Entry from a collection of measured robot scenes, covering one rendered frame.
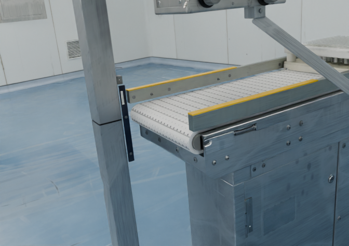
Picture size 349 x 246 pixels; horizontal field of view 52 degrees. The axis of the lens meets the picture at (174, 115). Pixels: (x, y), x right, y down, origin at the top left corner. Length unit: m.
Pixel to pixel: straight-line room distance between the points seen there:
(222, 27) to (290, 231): 4.55
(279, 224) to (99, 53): 0.62
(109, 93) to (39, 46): 5.02
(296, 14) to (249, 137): 3.95
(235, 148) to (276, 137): 0.11
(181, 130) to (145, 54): 6.09
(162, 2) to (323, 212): 0.77
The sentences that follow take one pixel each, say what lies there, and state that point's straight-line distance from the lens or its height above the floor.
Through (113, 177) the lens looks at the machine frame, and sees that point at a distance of 0.93.
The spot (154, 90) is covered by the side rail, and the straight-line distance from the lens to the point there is 0.90.
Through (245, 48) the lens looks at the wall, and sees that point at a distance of 5.14.
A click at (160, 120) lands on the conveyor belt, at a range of 0.76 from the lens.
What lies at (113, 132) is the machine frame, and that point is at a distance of 0.89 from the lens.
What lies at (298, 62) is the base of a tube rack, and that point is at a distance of 1.14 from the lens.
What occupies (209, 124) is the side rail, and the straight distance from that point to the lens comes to 0.66.
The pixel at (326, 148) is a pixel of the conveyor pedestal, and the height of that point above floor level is 0.64.
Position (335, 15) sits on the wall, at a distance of 4.41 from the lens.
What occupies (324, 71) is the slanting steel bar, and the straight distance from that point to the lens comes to 0.77.
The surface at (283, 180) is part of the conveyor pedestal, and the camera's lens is 0.95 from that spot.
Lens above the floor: 1.05
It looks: 18 degrees down
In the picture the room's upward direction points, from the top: 5 degrees counter-clockwise
